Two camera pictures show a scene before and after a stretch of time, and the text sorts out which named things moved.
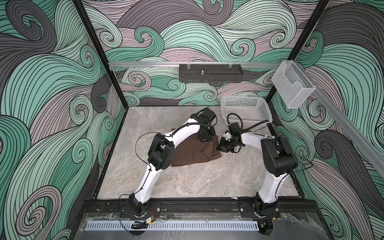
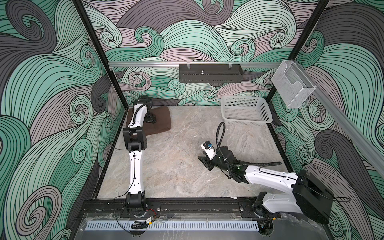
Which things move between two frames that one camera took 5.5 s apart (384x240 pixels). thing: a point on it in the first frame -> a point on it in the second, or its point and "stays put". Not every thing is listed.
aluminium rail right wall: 345,121 stays put
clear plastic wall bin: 293,85 stays put
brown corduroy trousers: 192,150 -> 163,117
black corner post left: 84,12 stays put
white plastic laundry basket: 252,110 stays put
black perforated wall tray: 210,73 stays put
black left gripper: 210,139 -> 151,118
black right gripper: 221,146 -> 206,161
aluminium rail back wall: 125,65 stays put
